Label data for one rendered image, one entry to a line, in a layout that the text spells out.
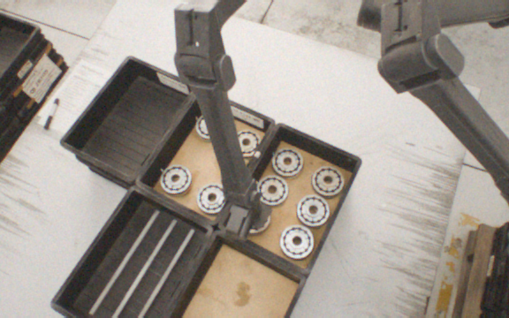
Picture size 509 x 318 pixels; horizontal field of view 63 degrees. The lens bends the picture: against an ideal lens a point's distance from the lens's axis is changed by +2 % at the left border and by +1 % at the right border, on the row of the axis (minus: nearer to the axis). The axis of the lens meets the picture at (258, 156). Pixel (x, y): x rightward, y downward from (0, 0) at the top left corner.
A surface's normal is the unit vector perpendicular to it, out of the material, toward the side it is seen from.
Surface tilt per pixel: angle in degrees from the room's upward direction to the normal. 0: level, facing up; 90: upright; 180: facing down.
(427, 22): 39
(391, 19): 55
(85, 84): 0
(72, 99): 0
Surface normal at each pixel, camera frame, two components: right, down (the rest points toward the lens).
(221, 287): -0.05, -0.40
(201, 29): -0.48, 0.36
